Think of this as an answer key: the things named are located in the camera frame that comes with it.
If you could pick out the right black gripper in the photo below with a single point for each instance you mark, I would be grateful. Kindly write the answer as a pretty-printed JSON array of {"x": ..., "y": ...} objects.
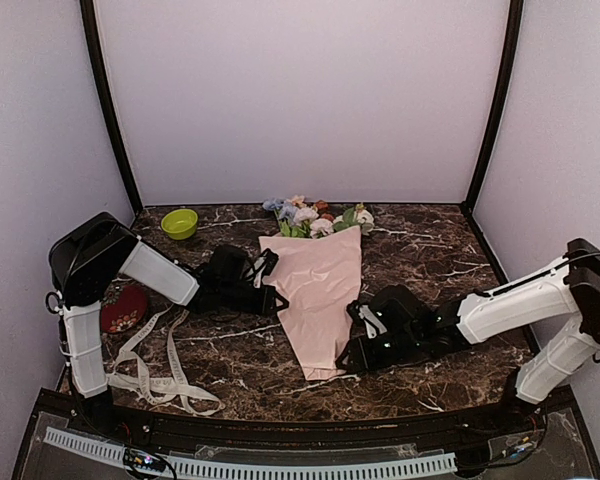
[{"x": 362, "y": 359}]

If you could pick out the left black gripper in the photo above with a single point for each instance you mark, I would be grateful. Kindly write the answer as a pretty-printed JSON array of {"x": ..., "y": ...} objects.
[{"x": 264, "y": 304}]

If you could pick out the pink wrapping paper sheet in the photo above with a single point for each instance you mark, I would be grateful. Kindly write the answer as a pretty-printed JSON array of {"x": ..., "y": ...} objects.
[{"x": 319, "y": 278}]

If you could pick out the white rose stem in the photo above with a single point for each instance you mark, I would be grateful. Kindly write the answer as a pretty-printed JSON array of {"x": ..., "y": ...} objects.
[
  {"x": 357, "y": 216},
  {"x": 303, "y": 222}
]

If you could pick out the blue flower stem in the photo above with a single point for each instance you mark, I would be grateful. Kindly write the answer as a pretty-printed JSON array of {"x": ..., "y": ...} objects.
[{"x": 276, "y": 206}]

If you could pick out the peach and orange flower stem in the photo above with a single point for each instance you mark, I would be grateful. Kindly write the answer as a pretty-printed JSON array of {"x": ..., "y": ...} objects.
[{"x": 300, "y": 202}]

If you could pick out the beige printed ribbon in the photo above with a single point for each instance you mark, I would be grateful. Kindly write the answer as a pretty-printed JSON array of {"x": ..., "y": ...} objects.
[{"x": 160, "y": 386}]

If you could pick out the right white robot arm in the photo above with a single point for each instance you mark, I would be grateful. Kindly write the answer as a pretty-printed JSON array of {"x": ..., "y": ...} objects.
[{"x": 567, "y": 287}]

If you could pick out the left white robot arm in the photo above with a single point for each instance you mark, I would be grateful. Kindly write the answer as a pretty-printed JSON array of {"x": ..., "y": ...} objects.
[{"x": 86, "y": 261}]

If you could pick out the green plastic bowl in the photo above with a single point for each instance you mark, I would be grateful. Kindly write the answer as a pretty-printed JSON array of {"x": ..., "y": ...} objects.
[{"x": 180, "y": 224}]

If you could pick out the red embroidered pouch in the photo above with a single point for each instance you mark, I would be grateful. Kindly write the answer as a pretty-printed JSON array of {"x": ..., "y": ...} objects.
[{"x": 122, "y": 308}]

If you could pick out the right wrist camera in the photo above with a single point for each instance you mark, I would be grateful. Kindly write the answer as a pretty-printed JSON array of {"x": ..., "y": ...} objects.
[{"x": 394, "y": 310}]

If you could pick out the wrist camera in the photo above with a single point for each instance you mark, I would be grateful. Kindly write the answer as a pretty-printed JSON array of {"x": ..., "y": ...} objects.
[
  {"x": 394, "y": 310},
  {"x": 230, "y": 265}
]

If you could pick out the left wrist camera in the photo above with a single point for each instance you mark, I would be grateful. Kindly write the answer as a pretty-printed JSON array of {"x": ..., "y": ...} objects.
[{"x": 230, "y": 265}]

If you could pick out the grey slotted cable duct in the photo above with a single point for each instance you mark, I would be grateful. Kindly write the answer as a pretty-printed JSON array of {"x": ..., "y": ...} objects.
[{"x": 217, "y": 463}]

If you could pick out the left black frame post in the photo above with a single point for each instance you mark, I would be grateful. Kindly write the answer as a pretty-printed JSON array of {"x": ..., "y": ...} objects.
[{"x": 108, "y": 109}]

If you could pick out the black frame post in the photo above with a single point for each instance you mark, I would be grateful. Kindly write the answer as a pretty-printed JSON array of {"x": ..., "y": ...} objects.
[
  {"x": 108, "y": 109},
  {"x": 505, "y": 69}
]

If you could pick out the right black frame post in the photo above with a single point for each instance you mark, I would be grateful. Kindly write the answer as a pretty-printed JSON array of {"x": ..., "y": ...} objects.
[{"x": 505, "y": 69}]

